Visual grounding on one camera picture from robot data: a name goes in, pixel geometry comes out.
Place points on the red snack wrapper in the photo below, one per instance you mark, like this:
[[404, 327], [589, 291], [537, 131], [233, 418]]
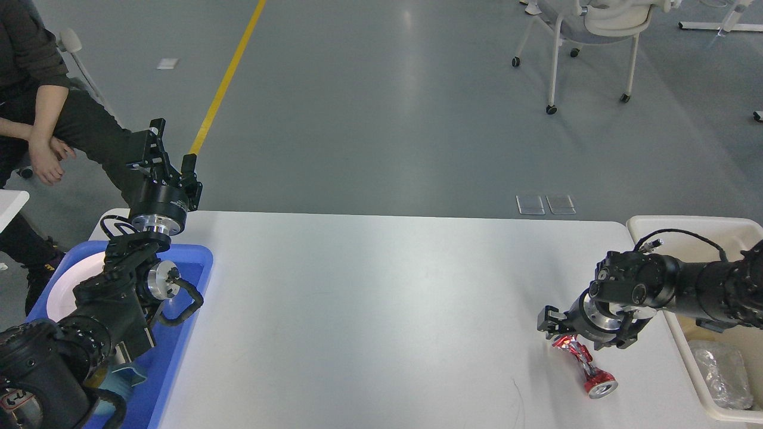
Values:
[[597, 382]]

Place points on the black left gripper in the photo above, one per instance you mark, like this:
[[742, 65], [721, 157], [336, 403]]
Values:
[[166, 196]]

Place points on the person's bare forearm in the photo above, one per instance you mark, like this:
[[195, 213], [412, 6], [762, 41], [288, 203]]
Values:
[[49, 103]]

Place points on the white paper on floor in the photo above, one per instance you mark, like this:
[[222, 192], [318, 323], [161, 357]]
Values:
[[167, 64]]

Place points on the seated person in black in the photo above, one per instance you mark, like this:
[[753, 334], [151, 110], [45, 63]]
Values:
[[30, 59]]

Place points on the person's hand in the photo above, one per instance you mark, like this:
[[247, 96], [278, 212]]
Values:
[[46, 156]]

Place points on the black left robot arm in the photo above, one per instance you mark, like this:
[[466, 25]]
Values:
[[49, 367]]

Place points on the right floor socket plate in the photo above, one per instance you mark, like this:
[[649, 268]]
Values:
[[561, 204]]

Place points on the left floor socket plate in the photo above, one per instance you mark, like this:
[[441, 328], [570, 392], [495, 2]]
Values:
[[530, 205]]

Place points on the foil tray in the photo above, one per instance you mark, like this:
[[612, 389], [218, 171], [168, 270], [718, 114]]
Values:
[[724, 373]]

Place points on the white office chair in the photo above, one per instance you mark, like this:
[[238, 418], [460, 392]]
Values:
[[69, 41], [592, 23]]

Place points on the teal mug yellow inside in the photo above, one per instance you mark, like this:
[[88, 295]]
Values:
[[122, 379]]

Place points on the pink plate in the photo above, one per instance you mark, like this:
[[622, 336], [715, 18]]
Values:
[[68, 283]]

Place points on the beige plastic bin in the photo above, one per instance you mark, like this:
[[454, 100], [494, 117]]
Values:
[[733, 235]]

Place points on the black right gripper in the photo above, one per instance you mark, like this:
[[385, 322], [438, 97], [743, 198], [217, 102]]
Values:
[[606, 324]]

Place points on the white office chair left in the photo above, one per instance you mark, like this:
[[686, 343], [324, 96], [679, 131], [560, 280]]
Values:
[[69, 41]]

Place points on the floor socket plate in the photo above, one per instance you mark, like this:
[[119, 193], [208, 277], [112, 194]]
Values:
[[561, 204], [530, 205]]

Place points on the brown paper bag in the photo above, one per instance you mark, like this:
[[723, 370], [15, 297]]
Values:
[[693, 332]]

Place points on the white office chair right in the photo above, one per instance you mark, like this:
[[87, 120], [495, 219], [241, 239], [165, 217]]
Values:
[[592, 23]]

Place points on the white table base far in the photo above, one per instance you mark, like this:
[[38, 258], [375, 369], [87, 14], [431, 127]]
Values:
[[729, 23]]

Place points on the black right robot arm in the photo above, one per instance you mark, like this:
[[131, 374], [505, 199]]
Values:
[[630, 286]]

